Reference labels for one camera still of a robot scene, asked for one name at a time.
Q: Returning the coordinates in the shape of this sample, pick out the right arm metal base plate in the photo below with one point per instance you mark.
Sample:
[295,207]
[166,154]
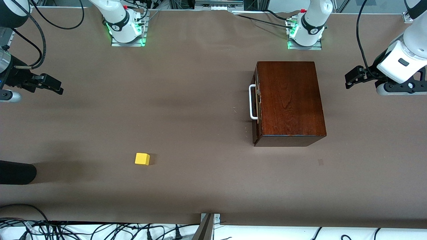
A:
[126,44]

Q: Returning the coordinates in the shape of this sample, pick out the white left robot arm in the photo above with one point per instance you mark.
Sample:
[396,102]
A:
[313,20]

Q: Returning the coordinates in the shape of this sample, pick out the brown table cover sheet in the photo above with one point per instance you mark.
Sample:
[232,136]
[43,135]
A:
[200,183]

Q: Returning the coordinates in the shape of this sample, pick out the dark brown wooden cabinet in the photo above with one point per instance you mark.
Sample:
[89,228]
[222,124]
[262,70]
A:
[290,100]

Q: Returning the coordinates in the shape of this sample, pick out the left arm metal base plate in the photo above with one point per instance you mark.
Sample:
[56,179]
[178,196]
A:
[305,47]

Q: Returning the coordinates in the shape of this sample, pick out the yellow wooden block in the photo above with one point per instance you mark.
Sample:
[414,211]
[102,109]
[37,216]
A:
[142,159]

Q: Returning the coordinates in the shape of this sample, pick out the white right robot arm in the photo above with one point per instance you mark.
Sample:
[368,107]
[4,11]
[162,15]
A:
[116,16]

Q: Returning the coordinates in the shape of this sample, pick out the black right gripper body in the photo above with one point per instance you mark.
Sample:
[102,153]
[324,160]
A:
[15,77]

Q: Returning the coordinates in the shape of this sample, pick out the black ribbed cylinder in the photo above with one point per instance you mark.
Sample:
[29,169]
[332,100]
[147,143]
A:
[16,172]

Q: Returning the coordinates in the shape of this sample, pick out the metal leg with bracket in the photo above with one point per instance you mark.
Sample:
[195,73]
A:
[205,230]

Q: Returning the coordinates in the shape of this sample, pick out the equipment rack with aluminium frame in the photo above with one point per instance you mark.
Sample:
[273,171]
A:
[218,4]

